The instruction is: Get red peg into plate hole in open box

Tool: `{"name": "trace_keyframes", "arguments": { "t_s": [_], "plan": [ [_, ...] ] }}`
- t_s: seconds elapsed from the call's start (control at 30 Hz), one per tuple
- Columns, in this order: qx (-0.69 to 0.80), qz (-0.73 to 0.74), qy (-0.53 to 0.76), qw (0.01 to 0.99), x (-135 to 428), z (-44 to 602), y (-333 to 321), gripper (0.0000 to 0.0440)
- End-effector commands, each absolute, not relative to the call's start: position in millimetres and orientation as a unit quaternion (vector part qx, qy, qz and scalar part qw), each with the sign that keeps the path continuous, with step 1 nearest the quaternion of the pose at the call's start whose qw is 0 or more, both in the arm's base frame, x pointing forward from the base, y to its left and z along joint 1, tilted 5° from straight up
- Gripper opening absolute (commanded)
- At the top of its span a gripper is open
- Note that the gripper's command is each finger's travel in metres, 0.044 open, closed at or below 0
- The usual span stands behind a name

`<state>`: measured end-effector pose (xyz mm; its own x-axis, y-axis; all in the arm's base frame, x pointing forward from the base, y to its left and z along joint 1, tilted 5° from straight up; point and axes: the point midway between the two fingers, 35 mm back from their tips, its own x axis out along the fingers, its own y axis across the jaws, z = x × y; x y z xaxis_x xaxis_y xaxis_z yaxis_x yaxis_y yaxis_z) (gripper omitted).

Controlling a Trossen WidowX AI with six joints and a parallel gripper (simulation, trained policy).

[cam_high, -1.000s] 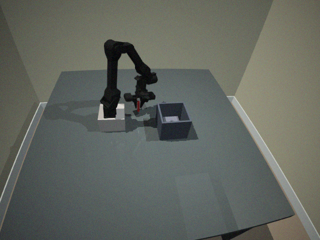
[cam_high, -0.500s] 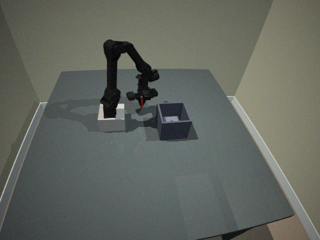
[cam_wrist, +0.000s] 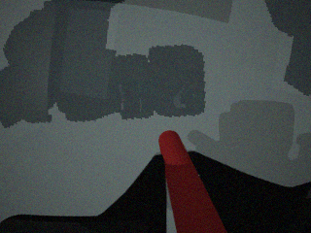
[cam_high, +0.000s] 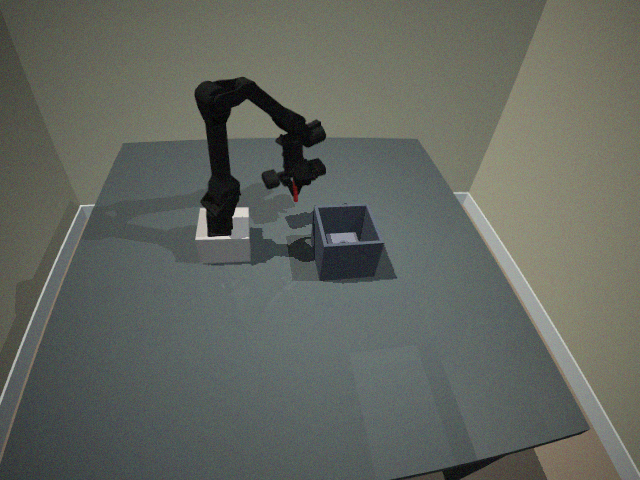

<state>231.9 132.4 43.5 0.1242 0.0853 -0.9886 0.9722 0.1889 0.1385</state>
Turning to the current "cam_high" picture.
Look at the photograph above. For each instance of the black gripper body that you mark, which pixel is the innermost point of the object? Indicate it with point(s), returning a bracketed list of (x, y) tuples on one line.
[(271, 179)]

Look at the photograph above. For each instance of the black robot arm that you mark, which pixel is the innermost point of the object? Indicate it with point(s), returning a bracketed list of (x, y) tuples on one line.
[(214, 101)]

